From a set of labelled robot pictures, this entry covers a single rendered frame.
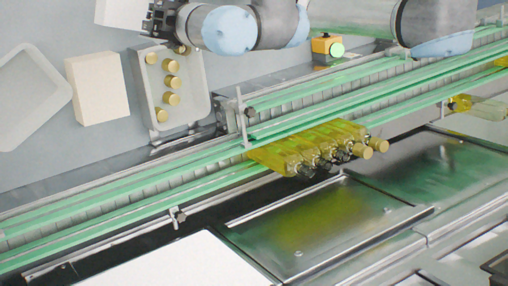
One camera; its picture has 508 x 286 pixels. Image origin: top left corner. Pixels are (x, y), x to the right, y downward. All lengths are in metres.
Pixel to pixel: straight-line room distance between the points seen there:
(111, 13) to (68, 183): 0.51
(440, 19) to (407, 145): 0.85
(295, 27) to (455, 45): 0.35
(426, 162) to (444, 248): 0.49
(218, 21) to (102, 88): 0.65
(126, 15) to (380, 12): 0.52
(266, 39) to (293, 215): 0.68
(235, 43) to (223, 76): 0.81
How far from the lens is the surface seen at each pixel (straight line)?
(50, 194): 1.45
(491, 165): 1.82
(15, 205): 1.45
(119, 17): 1.15
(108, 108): 1.48
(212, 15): 0.89
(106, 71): 1.46
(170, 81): 1.54
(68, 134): 1.54
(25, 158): 1.53
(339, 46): 1.79
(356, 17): 1.29
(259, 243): 1.41
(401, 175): 1.76
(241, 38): 0.88
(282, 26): 0.95
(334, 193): 1.60
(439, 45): 1.17
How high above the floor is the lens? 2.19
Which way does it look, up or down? 55 degrees down
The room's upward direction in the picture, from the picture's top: 116 degrees clockwise
